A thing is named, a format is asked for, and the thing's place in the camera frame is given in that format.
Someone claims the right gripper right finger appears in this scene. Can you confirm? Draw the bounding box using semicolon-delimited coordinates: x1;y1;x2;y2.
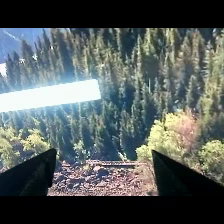
151;149;224;197

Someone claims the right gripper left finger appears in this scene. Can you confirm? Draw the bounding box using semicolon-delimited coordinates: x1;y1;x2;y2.
0;148;58;197

